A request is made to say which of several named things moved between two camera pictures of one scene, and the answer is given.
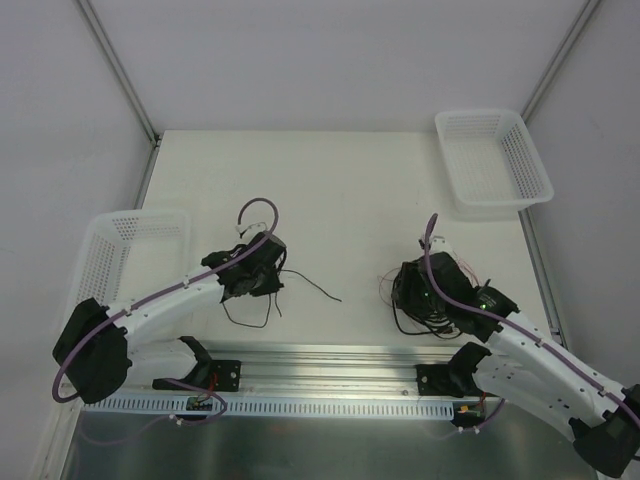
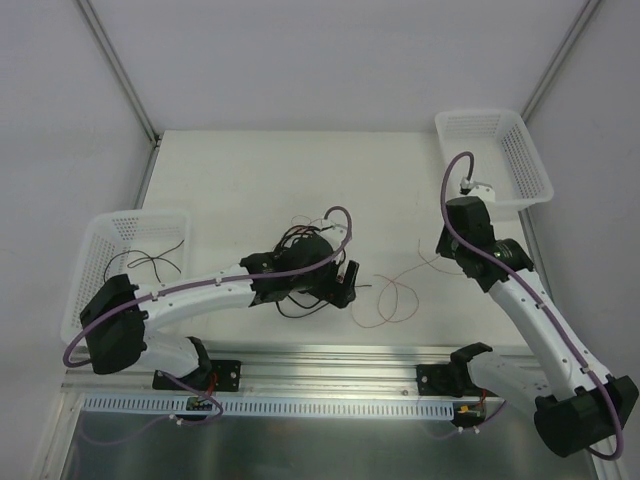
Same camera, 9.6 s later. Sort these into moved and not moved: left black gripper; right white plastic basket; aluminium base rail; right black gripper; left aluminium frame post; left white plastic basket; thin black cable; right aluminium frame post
Moved: left black gripper; thin black cable; right black gripper
Not moved: right aluminium frame post; left aluminium frame post; aluminium base rail; left white plastic basket; right white plastic basket
